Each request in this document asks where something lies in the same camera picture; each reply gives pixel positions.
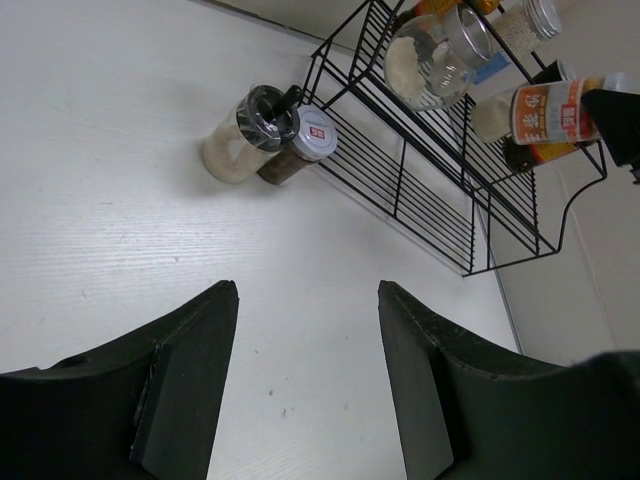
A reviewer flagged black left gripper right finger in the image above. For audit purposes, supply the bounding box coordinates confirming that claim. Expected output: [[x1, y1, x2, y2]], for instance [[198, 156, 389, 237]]
[[378, 281, 639, 479]]

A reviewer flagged black knob grinder jar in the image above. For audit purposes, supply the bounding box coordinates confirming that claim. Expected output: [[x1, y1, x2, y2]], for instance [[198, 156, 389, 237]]
[[201, 84, 302, 184]]

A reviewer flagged white lid orange spice jar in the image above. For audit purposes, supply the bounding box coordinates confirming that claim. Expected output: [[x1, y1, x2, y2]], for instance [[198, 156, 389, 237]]
[[510, 77, 605, 145]]

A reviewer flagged silver lid blue label shaker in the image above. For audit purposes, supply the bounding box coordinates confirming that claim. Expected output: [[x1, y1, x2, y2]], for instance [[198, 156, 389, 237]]
[[473, 0, 562, 85]]

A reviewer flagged black collar pepper shaker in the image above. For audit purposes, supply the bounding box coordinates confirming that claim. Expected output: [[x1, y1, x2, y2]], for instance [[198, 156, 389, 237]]
[[470, 60, 577, 143]]

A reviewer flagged wide clear glass jar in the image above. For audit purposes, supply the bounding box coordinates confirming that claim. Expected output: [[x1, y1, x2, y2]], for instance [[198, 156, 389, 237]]
[[383, 4, 495, 112]]

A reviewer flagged black wire rack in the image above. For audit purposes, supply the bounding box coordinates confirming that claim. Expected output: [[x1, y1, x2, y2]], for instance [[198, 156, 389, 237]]
[[303, 1, 581, 276]]

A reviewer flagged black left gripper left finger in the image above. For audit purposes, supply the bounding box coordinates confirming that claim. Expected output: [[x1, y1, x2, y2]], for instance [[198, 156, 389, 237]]
[[1, 280, 239, 479]]

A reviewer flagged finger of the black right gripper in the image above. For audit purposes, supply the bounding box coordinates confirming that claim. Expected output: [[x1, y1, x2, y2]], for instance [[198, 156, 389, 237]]
[[581, 89, 639, 168]]

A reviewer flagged red lid chili jar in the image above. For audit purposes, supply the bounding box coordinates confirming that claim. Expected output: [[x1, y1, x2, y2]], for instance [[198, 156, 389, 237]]
[[503, 138, 579, 173], [397, 0, 500, 23]]

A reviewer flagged white lid dark spice jar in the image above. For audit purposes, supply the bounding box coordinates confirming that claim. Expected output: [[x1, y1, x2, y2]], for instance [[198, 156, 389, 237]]
[[257, 105, 338, 185]]

